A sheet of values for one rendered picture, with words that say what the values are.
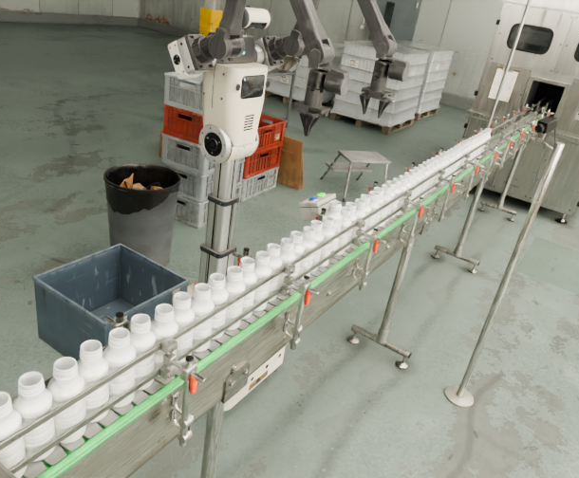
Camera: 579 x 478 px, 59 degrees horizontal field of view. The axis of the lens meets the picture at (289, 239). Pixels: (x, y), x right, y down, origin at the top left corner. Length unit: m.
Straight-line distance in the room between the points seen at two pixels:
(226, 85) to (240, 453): 1.51
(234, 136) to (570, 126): 4.29
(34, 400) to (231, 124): 1.35
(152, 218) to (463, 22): 9.47
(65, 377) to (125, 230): 2.25
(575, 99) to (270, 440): 4.50
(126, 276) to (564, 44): 4.87
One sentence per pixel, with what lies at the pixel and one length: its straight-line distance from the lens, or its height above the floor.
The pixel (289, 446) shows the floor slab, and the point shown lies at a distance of 2.41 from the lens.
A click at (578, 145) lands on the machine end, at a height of 0.82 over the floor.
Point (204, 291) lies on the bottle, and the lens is 1.15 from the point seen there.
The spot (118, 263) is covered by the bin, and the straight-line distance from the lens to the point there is 1.81.
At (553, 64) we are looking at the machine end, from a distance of 5.80.
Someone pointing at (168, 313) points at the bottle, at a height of 1.16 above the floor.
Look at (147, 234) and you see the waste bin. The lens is 3.16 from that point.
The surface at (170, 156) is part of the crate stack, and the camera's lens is 4.00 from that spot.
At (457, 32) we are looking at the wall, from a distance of 11.72.
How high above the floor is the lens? 1.80
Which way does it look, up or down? 26 degrees down
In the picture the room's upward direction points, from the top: 10 degrees clockwise
